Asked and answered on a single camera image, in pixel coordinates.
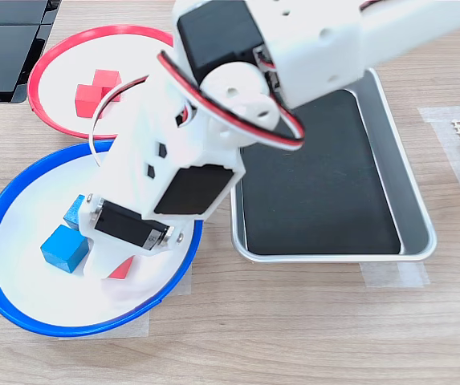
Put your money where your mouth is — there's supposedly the red cube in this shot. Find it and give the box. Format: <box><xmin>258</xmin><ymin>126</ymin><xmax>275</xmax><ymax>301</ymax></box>
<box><xmin>107</xmin><ymin>255</ymin><xmax>136</xmax><ymax>281</ymax></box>
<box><xmin>75</xmin><ymin>83</ymin><xmax>104</xmax><ymax>120</ymax></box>
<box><xmin>92</xmin><ymin>69</ymin><xmax>123</xmax><ymax>103</ymax></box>

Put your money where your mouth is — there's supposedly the blue cube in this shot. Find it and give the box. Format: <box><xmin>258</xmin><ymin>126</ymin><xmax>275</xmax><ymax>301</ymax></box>
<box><xmin>63</xmin><ymin>195</ymin><xmax>88</xmax><ymax>232</ymax></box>
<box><xmin>39</xmin><ymin>224</ymin><xmax>89</xmax><ymax>274</ymax></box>

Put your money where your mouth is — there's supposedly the blue rimmed white plate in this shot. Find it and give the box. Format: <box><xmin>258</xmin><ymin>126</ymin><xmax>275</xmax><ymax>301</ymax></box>
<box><xmin>0</xmin><ymin>139</ymin><xmax>204</xmax><ymax>337</ymax></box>

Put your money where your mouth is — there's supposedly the red rimmed white plate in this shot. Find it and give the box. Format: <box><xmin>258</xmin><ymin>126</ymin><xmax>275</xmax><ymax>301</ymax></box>
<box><xmin>27</xmin><ymin>24</ymin><xmax>174</xmax><ymax>140</ymax></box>

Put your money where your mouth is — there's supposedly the black tray mat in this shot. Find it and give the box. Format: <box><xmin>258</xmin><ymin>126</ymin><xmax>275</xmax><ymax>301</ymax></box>
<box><xmin>239</xmin><ymin>88</ymin><xmax>402</xmax><ymax>257</ymax></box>

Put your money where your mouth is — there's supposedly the black glossy flat panel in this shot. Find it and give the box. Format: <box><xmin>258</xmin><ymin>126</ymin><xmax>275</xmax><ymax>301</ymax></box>
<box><xmin>0</xmin><ymin>23</ymin><xmax>53</xmax><ymax>104</ymax></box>
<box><xmin>0</xmin><ymin>0</ymin><xmax>63</xmax><ymax>27</ymax></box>

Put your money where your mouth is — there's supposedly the pale masking tape strip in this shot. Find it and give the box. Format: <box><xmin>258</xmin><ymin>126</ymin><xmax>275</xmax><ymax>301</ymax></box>
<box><xmin>360</xmin><ymin>260</ymin><xmax>431</xmax><ymax>288</ymax></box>

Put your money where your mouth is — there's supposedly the steel tray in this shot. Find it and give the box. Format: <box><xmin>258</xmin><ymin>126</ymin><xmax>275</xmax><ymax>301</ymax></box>
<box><xmin>229</xmin><ymin>67</ymin><xmax>438</xmax><ymax>265</ymax></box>

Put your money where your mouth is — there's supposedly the wide pale tape sheet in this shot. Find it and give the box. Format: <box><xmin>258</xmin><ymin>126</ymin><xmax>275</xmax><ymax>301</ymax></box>
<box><xmin>417</xmin><ymin>106</ymin><xmax>460</xmax><ymax>236</ymax></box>

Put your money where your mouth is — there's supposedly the red white black servo cable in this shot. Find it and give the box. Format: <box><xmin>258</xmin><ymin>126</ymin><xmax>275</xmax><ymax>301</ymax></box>
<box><xmin>157</xmin><ymin>51</ymin><xmax>306</xmax><ymax>152</ymax></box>
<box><xmin>90</xmin><ymin>75</ymin><xmax>150</xmax><ymax>168</ymax></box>

